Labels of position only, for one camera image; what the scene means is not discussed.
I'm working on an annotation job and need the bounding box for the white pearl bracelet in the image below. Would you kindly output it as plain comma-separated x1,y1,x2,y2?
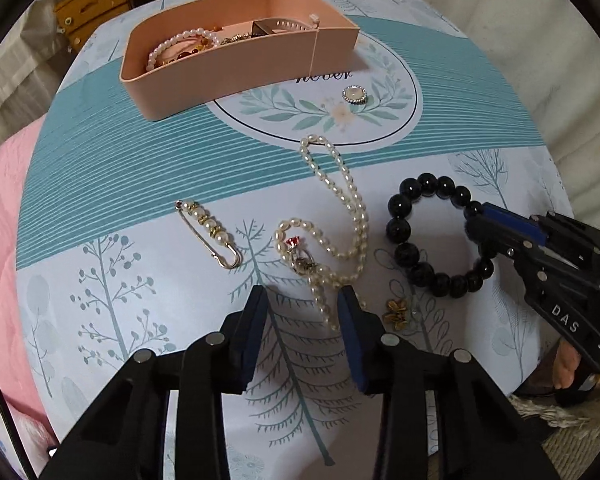
145,27,222,73

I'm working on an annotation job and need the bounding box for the white pearl necklace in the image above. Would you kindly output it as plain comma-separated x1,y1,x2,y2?
274,134,370,332

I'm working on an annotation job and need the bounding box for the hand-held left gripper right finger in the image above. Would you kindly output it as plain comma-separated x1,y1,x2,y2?
336,287,552,480

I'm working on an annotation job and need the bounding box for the pink plastic organizer box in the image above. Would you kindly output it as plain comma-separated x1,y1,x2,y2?
119,0,361,122

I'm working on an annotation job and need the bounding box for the person's right hand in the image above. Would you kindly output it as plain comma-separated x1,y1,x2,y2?
552,339,582,392

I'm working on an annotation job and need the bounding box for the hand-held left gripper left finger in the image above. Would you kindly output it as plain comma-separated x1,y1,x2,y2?
40,285,269,480

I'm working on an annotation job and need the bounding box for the black watch with white band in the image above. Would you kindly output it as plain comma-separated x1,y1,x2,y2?
251,14,322,39

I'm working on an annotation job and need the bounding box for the pearl safety pin brooch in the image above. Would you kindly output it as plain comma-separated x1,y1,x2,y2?
174,200,244,270

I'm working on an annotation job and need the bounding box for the pink quilted blanket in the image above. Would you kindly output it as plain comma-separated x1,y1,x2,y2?
0,114,63,463

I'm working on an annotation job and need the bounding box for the black bead bracelet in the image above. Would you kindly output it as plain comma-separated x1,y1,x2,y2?
386,174,496,297

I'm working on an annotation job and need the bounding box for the gold flower earring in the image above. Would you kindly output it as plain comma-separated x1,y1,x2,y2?
381,299,411,330

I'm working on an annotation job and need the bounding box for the tree print tablecloth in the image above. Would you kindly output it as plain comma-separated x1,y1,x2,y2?
14,0,577,480

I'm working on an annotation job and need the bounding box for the amber bead bracelet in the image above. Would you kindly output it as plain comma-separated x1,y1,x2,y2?
165,35,222,65

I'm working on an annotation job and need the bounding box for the grey shaggy rug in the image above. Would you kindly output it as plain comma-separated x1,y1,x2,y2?
509,389,600,443

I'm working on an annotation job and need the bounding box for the red gem gold pendant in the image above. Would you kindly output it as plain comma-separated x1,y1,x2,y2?
286,236,322,276

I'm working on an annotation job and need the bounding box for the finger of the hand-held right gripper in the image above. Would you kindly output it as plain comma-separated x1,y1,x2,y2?
481,202,551,242
463,214,536,262

